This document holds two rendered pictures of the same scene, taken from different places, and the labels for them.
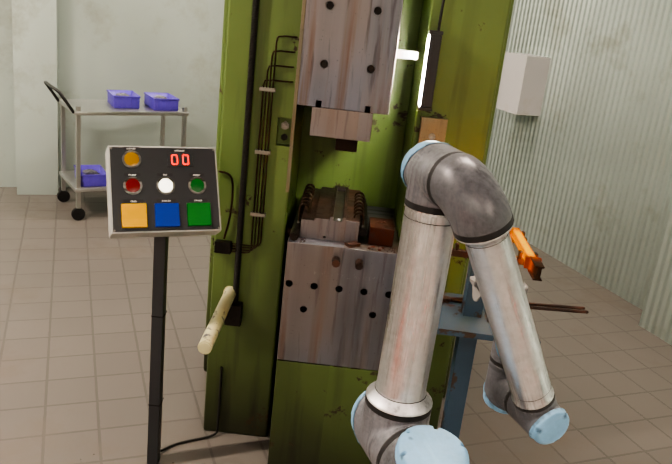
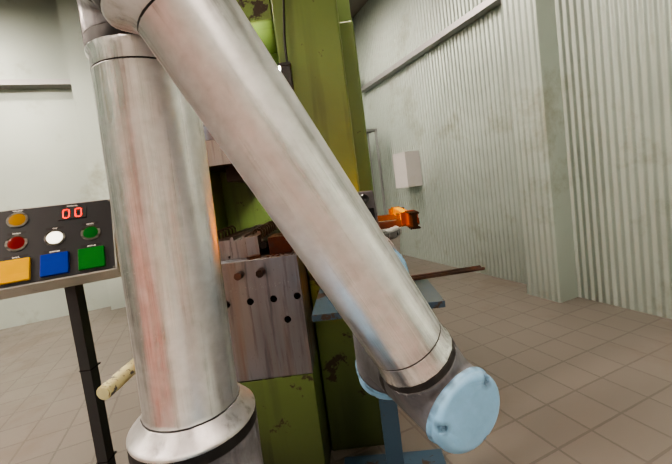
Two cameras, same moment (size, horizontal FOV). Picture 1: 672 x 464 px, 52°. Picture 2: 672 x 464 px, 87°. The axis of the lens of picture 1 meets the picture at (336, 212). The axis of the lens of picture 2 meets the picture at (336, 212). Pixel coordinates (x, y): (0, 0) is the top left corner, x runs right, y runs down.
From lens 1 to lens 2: 1.16 m
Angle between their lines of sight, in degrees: 13
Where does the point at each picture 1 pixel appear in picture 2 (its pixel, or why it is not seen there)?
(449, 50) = (301, 78)
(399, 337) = (131, 300)
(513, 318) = (296, 179)
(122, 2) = not seen: hidden behind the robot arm
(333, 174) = (255, 218)
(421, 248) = (112, 110)
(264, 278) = not seen: hidden behind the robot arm
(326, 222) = (228, 243)
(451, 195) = not seen: outside the picture
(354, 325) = (273, 333)
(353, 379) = (287, 388)
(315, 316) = (235, 333)
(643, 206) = (502, 215)
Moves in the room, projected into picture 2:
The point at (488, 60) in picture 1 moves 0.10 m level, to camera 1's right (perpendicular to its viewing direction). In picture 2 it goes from (335, 78) to (359, 75)
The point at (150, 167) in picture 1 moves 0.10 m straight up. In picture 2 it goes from (38, 224) to (32, 194)
